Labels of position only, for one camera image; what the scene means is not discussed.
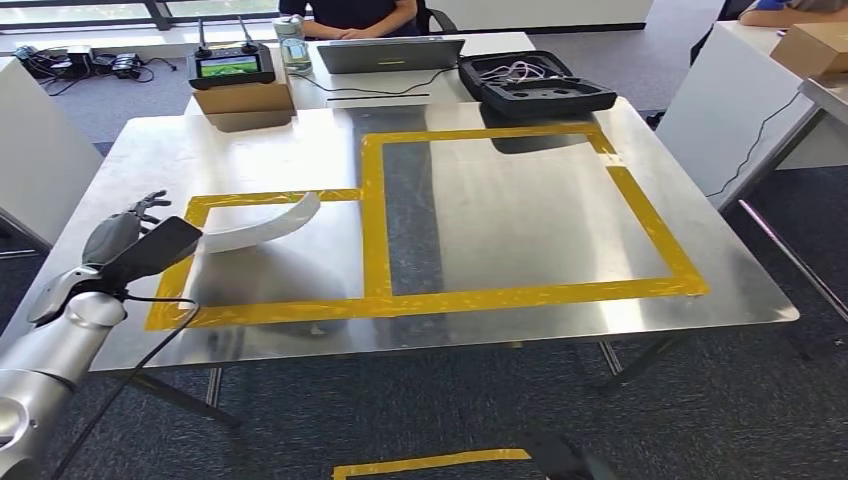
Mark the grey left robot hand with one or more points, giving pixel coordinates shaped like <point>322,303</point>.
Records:
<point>109,235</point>

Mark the white plastic car part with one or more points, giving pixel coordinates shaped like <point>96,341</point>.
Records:
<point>265,228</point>

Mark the stainless steel workbench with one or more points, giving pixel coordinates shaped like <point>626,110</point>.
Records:
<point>530,218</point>

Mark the stainless steel table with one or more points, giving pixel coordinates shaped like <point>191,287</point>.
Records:
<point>26,235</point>
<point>825,99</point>

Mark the cardboard box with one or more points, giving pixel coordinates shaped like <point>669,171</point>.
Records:
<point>815,50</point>
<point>245,99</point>

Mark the black remote controller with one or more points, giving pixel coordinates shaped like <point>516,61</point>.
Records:
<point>228,66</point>

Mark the clear water bottle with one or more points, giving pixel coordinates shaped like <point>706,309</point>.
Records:
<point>293,46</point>

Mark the grey laptop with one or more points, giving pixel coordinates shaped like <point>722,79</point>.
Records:
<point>391,56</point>

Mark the yellow floor tape square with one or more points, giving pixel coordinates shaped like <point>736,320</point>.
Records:
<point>430,460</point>

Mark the black office chair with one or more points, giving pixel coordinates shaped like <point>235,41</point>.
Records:
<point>437,16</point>
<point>719,30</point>

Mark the black foam case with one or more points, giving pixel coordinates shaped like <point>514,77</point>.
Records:
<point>550,102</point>

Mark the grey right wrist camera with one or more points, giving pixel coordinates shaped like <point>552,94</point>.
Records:
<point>553,460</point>

